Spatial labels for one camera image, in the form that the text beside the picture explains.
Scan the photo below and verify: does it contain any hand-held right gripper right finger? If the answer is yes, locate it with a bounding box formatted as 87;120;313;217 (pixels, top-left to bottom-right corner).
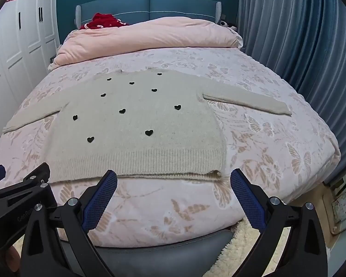
230;169;328;277

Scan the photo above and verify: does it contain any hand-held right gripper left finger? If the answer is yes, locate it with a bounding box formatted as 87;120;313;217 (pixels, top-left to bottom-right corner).
20;170;118;277

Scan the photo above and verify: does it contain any beige sweater with black hearts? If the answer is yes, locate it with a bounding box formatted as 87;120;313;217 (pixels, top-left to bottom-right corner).
2;67;293;184

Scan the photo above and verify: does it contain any person's left hand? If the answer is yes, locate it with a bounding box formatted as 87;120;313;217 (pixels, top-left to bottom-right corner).
4;245;21;275

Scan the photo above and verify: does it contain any white fluffy rug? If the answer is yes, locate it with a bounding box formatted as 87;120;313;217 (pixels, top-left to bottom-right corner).
212;219;292;277

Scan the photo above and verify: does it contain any pink butterfly bed sheet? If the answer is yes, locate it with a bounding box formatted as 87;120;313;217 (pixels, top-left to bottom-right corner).
0;46;341;249

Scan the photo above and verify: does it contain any white wardrobe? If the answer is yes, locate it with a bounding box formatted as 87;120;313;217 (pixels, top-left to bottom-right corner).
0;0;60;148

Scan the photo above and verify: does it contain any blue curtain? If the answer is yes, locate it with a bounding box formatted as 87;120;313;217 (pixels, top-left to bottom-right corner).
236;0;346;185

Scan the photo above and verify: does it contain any pink duvet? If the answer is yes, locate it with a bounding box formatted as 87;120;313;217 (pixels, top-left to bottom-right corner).
48;17;244;70

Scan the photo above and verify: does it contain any red garment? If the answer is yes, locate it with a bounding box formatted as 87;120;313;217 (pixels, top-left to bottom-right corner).
80;13;129;30

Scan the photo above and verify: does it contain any blue upholstered headboard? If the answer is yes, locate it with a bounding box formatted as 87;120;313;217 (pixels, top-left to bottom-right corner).
75;0;222;31

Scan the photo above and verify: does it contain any grey bed frame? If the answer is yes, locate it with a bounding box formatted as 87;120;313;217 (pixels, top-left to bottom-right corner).
59;227;250;277

